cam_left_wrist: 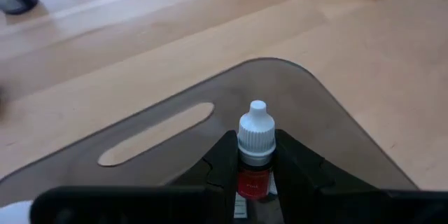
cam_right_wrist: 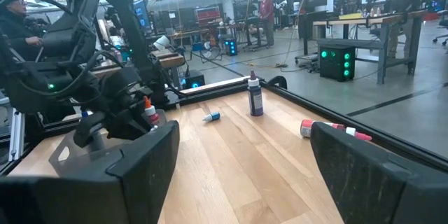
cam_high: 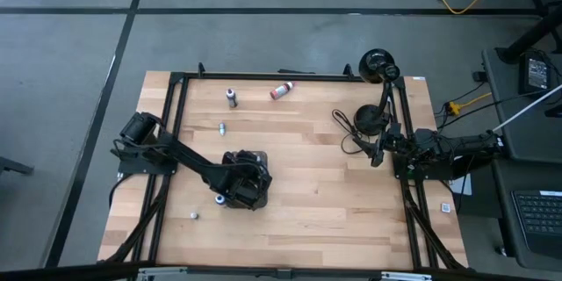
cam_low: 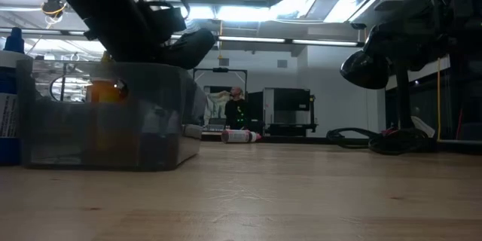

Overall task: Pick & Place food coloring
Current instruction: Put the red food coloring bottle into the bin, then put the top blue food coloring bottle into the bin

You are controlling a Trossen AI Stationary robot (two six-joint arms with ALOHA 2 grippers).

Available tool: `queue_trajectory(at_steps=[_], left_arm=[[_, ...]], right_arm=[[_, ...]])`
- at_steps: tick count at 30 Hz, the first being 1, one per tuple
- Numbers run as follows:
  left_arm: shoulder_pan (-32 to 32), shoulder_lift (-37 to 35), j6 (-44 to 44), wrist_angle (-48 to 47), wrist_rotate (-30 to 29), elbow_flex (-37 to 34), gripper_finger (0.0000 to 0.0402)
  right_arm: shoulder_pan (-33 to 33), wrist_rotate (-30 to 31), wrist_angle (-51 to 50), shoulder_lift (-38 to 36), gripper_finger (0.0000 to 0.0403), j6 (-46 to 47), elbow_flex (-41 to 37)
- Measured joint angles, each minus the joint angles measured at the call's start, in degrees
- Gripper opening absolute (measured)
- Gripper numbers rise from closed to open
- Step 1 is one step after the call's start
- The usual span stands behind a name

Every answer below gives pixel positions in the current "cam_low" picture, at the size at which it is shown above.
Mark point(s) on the person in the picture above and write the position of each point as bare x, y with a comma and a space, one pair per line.
237, 111

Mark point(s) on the black monitor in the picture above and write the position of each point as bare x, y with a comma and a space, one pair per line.
255, 111

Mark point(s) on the dark grey side desk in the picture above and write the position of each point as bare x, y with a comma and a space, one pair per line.
463, 147

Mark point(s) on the black frame stand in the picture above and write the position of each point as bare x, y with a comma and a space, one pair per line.
220, 69

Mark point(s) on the long ceiling light strip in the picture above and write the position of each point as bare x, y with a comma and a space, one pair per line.
324, 42

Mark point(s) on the smoky transparent plastic bin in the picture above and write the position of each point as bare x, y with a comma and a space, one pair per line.
150, 150

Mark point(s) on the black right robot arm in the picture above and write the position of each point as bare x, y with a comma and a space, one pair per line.
474, 19

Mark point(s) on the large yellow food coloring bottle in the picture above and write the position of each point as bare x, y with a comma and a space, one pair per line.
103, 92

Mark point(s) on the black round ceiling fixture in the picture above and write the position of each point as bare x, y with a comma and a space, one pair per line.
54, 7

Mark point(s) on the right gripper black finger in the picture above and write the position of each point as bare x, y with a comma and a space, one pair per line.
406, 45

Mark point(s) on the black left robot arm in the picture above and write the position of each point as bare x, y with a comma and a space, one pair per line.
113, 7

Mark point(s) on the large blue food coloring bottle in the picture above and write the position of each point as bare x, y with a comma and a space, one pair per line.
9, 79

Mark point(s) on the grey wall panel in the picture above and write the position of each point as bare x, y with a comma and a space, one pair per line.
224, 61
282, 63

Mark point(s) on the white hanging cloth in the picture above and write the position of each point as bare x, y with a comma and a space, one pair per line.
216, 105

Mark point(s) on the black workstation cabinet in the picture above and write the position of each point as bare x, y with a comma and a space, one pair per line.
290, 101

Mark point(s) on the white corner label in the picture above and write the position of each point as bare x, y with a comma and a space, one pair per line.
423, 126

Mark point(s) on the black aluminium table frame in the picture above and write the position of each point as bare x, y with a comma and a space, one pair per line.
293, 139

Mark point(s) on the large pink food coloring bottle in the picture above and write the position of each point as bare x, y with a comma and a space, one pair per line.
239, 136

